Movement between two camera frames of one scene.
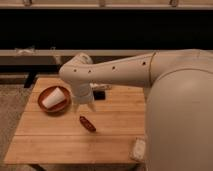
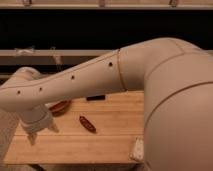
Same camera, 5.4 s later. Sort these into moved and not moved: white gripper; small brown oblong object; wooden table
Moved: white gripper
Not moved: wooden table; small brown oblong object
